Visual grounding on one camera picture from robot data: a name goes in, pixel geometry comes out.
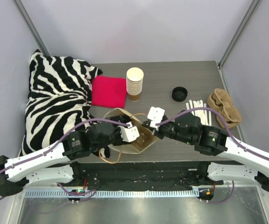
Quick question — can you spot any brown paper bag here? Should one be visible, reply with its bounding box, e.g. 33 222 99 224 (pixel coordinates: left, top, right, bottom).
99 108 159 164

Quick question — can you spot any brown pulp cup carrier single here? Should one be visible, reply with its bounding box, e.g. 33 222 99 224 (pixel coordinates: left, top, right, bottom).
135 127 154 151

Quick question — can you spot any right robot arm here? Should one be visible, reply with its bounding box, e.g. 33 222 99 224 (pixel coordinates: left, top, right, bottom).
153 112 269 192

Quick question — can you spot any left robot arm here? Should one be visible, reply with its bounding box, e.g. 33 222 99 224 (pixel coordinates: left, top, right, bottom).
0 117 139 197

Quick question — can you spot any black spare cup lid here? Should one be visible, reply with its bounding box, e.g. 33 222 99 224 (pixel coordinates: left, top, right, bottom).
172 86 188 102

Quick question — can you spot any white wrapped straw bundle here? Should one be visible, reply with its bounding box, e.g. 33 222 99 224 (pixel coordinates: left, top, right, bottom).
186 100 212 126

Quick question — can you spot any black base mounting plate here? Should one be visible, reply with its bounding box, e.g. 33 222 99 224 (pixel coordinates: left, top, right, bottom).
64 161 223 188

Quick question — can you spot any pink folded cloth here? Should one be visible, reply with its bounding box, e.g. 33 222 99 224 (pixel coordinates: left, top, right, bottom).
92 76 127 108

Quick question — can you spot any brown pulp cup carrier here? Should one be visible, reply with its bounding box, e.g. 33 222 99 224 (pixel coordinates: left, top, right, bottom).
207 88 242 129

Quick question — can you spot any stack of brown paper cups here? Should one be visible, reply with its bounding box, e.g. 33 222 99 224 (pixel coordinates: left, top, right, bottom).
126 67 144 102

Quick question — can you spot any zebra print pillow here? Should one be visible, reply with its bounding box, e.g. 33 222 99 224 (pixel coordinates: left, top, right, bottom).
19 49 103 156

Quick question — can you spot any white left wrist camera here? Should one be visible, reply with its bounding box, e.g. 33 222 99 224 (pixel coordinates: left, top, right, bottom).
119 122 140 142

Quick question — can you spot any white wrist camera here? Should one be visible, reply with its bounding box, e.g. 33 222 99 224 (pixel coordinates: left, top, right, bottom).
119 122 140 142
146 106 165 129

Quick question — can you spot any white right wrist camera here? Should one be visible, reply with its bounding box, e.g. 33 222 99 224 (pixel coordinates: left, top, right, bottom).
146 106 165 129

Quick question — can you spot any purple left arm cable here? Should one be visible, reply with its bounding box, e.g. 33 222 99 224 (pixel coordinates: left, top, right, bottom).
0 118 135 214

